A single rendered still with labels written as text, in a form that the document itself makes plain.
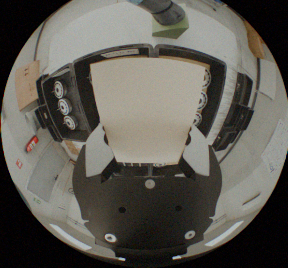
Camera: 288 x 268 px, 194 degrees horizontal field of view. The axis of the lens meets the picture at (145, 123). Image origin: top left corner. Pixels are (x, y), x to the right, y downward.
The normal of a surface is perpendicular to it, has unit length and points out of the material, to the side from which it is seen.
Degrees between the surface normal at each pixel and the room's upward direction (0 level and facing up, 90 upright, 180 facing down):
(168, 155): 0
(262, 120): 90
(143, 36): 0
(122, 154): 0
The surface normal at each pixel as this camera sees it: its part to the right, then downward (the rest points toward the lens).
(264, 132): -1.00, 0.00
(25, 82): 0.98, 0.11
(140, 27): 0.00, 0.54
